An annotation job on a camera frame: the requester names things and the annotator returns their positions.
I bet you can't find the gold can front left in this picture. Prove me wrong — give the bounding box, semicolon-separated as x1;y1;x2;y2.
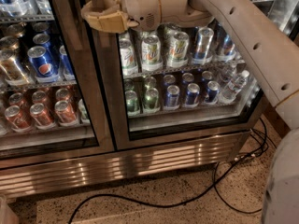
0;49;33;87

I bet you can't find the stainless fridge base grille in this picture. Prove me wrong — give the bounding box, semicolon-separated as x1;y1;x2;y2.
0;131;250;199

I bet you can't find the white green can right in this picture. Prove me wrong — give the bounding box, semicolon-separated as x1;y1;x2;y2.
166;32;189;67

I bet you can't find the red coke can right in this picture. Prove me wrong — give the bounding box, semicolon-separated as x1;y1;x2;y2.
54;100;78;126

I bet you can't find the white green can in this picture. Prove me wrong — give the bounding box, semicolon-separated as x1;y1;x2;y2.
120;38;137;76
166;32;189;67
141;35;162;71

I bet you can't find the white green can middle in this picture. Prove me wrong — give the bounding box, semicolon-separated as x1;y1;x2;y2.
141;35;162;71

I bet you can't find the clear water bottle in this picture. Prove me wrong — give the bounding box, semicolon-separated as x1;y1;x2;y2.
219;70;249;104

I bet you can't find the glass fridge door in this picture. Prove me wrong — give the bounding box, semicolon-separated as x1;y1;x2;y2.
0;0;113;169
81;0;299;151

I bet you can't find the blue can middle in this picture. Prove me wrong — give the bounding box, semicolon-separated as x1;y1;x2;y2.
183;83;200;107

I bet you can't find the red coke can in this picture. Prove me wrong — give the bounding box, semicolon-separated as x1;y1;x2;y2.
30;103;55;129
5;105;32;130
54;100;78;126

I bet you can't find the red coke can left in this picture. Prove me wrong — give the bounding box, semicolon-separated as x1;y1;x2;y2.
5;105;32;130

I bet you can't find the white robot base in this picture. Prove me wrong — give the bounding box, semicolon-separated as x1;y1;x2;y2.
261;129;299;224

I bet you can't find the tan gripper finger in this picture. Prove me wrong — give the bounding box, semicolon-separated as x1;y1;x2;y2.
103;0;122;15
81;2;139;34

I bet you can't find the white green can left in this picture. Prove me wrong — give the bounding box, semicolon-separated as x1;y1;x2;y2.
120;38;137;76

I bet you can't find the blue can left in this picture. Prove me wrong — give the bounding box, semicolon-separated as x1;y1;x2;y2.
164;85;180;110

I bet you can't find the red coke can middle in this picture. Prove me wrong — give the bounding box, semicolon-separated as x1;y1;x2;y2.
30;103;55;129

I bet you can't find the blue pepsi can front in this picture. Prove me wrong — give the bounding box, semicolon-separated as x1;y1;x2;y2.
27;46;59;83

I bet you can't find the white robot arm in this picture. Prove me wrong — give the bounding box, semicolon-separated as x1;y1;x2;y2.
81;0;299;130

